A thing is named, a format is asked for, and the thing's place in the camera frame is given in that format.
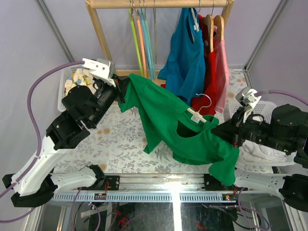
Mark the wooden clothes rack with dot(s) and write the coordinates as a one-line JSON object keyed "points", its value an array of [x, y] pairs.
{"points": [[110, 22]]}

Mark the aluminium mounting rail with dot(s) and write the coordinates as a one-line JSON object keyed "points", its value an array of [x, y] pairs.
{"points": [[154, 188]]}

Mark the floral table cloth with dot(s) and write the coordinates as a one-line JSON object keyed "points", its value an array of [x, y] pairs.
{"points": [[117, 147]]}

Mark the wooden hanger with red shirt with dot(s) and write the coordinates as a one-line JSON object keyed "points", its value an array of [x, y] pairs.
{"points": [[207, 27]]}

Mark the white plastic basket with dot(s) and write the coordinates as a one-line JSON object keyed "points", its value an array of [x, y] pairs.
{"points": [[65, 74], [265, 108]]}

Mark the left white plastic basket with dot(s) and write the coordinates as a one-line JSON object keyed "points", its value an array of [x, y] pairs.
{"points": [[65, 74]]}

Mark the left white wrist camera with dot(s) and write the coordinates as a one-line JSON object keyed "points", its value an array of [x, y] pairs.
{"points": [[101, 70]]}

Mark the white hanger with blue shirt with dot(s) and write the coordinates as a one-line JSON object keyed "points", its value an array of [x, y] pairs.
{"points": [[194, 15]]}

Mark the green plastic hanger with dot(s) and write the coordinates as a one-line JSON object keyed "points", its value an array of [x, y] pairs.
{"points": [[134, 29]]}

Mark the cream white hanger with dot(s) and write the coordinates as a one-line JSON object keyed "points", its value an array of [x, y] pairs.
{"points": [[200, 107]]}

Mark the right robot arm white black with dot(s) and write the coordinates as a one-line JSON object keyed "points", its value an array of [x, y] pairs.
{"points": [[287, 131]]}

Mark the orange plastic hanger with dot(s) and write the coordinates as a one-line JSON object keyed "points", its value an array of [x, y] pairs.
{"points": [[141, 46]]}

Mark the right white plastic basket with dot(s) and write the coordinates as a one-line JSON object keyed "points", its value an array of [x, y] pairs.
{"points": [[265, 108]]}

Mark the patterned cream cloth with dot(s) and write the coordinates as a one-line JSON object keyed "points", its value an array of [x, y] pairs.
{"points": [[81, 77]]}

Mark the pink t shirt hanging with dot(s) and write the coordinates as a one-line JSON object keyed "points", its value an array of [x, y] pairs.
{"points": [[222, 71]]}

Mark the red t shirt hanging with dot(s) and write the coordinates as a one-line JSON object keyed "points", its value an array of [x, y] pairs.
{"points": [[209, 87]]}

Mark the wooden hanger with pink shirt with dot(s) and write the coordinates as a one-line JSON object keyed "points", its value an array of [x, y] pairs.
{"points": [[218, 22]]}

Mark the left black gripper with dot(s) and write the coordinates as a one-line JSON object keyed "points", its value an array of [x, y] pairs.
{"points": [[123, 82]]}

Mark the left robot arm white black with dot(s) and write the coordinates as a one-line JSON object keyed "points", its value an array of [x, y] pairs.
{"points": [[84, 110]]}

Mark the green t shirt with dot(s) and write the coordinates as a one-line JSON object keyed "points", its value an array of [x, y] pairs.
{"points": [[165, 117]]}

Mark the blue t shirt hanging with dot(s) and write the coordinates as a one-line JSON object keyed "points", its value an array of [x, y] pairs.
{"points": [[184, 71]]}

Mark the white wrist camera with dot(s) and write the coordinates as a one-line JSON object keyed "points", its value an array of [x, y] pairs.
{"points": [[248, 100], [101, 70]]}

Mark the white cloth in basket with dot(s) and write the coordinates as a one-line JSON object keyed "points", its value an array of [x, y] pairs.
{"points": [[252, 152]]}

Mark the blue plastic hanger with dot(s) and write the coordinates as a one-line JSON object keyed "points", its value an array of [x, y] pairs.
{"points": [[140, 12]]}

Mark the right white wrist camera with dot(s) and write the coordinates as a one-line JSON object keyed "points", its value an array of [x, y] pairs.
{"points": [[248, 100]]}

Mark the teal plastic hanger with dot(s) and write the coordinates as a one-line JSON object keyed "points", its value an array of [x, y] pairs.
{"points": [[153, 76]]}

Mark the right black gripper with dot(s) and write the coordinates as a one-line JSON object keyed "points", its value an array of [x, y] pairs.
{"points": [[231, 131]]}

